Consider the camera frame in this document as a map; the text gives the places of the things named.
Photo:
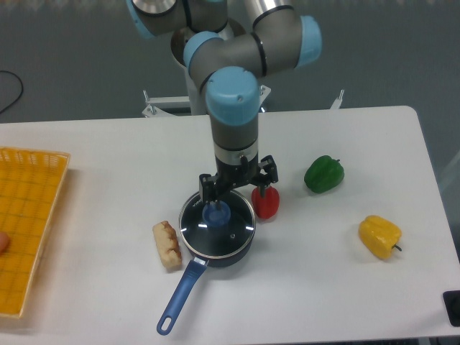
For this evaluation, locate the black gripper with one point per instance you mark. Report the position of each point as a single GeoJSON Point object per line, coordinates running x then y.
{"type": "Point", "coordinates": [260, 174]}

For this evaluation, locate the glass lid with blue knob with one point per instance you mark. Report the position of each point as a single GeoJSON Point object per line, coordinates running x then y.
{"type": "Point", "coordinates": [215, 234]}

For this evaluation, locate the dark pot with blue handle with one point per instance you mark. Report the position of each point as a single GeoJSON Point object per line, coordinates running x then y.
{"type": "Point", "coordinates": [195, 268]}

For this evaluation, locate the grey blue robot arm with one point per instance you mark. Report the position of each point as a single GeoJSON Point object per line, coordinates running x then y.
{"type": "Point", "coordinates": [226, 71]}

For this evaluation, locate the red bell pepper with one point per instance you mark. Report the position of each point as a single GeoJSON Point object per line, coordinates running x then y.
{"type": "Point", "coordinates": [265, 206]}

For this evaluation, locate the green bell pepper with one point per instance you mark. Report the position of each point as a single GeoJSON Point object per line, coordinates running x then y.
{"type": "Point", "coordinates": [324, 174]}

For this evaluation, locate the toasted bread piece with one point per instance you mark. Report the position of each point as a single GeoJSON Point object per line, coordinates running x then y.
{"type": "Point", "coordinates": [167, 245]}

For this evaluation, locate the yellow bell pepper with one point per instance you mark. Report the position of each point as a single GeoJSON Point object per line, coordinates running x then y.
{"type": "Point", "coordinates": [380, 236]}

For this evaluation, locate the yellow plastic basket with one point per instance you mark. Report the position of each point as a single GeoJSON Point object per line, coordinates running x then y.
{"type": "Point", "coordinates": [31, 181]}

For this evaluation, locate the black device at table edge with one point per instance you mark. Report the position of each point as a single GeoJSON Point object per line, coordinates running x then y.
{"type": "Point", "coordinates": [451, 300]}

